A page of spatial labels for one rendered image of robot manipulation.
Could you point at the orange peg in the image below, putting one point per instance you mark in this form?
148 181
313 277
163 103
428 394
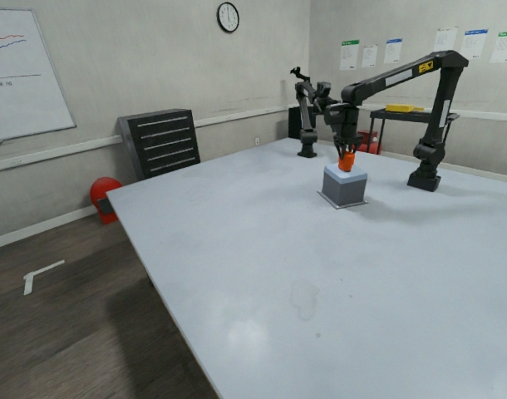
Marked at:
348 159

